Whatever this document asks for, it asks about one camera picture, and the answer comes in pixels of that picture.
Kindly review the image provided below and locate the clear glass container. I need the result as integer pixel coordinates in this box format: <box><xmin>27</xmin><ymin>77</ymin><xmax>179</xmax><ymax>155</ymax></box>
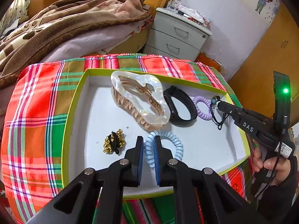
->
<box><xmin>166</xmin><ymin>0</ymin><xmax>183</xmax><ymax>13</ymax></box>

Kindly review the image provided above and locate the orange bag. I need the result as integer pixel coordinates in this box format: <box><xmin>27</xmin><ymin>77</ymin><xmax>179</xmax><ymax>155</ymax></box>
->
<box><xmin>196</xmin><ymin>52</ymin><xmax>222</xmax><ymax>71</ymax></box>

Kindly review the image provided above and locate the purple spiral hair tie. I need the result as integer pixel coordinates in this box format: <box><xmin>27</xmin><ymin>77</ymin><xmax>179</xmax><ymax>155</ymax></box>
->
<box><xmin>193</xmin><ymin>95</ymin><xmax>212</xmax><ymax>121</ymax></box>

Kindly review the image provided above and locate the person's right hand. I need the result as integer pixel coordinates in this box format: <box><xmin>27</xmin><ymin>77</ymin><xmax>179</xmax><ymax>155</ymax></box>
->
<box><xmin>253</xmin><ymin>144</ymin><xmax>291</xmax><ymax>185</ymax></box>

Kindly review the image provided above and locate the spotted curtain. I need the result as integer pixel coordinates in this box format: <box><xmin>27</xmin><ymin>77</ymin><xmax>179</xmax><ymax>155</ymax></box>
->
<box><xmin>0</xmin><ymin>0</ymin><xmax>32</xmax><ymax>38</ymax></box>

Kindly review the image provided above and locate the grey nightstand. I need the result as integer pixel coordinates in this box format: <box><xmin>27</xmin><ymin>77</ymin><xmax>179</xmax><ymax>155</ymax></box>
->
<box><xmin>142</xmin><ymin>7</ymin><xmax>213</xmax><ymax>62</ymax></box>

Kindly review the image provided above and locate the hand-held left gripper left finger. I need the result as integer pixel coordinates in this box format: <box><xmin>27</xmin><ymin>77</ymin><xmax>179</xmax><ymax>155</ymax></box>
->
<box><xmin>27</xmin><ymin>136</ymin><xmax>144</xmax><ymax>224</ymax></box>

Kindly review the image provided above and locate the person's right forearm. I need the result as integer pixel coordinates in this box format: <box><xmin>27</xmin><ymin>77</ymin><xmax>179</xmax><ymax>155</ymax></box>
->
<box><xmin>257</xmin><ymin>166</ymin><xmax>296</xmax><ymax>218</ymax></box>

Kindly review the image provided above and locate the gold bell black hair tie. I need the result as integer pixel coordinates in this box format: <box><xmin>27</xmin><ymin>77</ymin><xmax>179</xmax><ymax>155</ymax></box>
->
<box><xmin>103</xmin><ymin>129</ymin><xmax>127</xmax><ymax>155</ymax></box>

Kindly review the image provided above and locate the black wristband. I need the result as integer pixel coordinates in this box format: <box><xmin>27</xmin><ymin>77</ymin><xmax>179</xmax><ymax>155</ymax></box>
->
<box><xmin>163</xmin><ymin>86</ymin><xmax>197</xmax><ymax>125</ymax></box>

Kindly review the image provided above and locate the black beaded cord bracelet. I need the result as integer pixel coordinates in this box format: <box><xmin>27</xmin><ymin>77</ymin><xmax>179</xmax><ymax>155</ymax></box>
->
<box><xmin>209</xmin><ymin>95</ymin><xmax>230</xmax><ymax>130</ymax></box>

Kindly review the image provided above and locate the pile of small packets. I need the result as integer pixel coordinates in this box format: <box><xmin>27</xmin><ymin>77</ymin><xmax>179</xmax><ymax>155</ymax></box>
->
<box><xmin>179</xmin><ymin>6</ymin><xmax>212</xmax><ymax>27</ymax></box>

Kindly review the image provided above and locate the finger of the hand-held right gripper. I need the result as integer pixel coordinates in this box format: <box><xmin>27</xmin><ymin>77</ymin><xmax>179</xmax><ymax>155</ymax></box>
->
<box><xmin>218</xmin><ymin>100</ymin><xmax>245</xmax><ymax>114</ymax></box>
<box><xmin>220</xmin><ymin>105</ymin><xmax>239</xmax><ymax>125</ymax></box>

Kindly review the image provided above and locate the light blue spiral hair tie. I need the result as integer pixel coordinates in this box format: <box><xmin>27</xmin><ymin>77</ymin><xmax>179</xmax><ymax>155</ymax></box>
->
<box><xmin>144</xmin><ymin>131</ymin><xmax>184</xmax><ymax>168</ymax></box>

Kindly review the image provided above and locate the plaid cloth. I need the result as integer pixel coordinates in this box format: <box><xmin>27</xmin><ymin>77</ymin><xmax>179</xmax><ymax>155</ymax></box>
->
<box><xmin>1</xmin><ymin>54</ymin><xmax>255</xmax><ymax>224</ymax></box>

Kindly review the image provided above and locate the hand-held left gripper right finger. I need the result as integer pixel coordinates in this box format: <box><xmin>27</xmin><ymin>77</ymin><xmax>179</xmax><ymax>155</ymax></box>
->
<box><xmin>153</xmin><ymin>135</ymin><xmax>269</xmax><ymax>224</ymax></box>

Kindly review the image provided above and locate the pearl white hair claw clip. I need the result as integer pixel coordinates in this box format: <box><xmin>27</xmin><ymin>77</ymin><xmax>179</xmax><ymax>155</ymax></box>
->
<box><xmin>110</xmin><ymin>71</ymin><xmax>170</xmax><ymax>131</ymax></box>

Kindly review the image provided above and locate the brown patterned blanket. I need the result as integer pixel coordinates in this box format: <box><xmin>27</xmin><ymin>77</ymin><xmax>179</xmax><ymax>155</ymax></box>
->
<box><xmin>0</xmin><ymin>0</ymin><xmax>156</xmax><ymax>89</ymax></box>

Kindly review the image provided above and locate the yellow-green cardboard box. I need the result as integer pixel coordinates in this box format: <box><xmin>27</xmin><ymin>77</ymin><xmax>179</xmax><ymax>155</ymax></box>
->
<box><xmin>61</xmin><ymin>68</ymin><xmax>251</xmax><ymax>200</ymax></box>

